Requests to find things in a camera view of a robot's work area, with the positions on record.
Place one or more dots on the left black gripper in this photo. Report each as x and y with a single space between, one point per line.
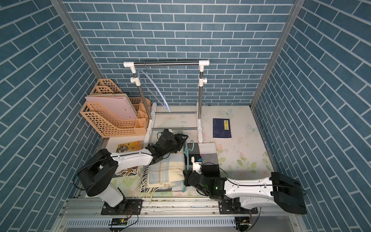
180 141

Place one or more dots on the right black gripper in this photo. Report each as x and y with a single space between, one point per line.
187 177

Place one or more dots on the plaid cream blue scarf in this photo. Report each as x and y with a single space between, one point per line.
166 174

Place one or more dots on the teal plastic hanger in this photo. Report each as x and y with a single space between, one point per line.
186 153

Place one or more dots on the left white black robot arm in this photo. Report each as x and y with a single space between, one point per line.
97 173

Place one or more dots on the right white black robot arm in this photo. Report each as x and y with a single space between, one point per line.
276 190

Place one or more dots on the black grey checkered mat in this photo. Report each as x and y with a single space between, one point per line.
209 155

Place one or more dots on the dark blue book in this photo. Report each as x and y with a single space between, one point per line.
221 128

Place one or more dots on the yellow illustrated book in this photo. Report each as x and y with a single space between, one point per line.
128 147

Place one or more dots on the floral tablecloth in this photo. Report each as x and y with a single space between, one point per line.
242 157

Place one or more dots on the green circuit board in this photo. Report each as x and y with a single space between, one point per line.
119 222

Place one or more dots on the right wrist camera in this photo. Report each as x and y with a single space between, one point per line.
197 162

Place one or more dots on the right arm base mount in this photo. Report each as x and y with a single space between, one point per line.
233 206

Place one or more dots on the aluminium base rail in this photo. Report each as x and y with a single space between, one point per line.
174 214

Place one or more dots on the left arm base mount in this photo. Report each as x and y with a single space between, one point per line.
124 207

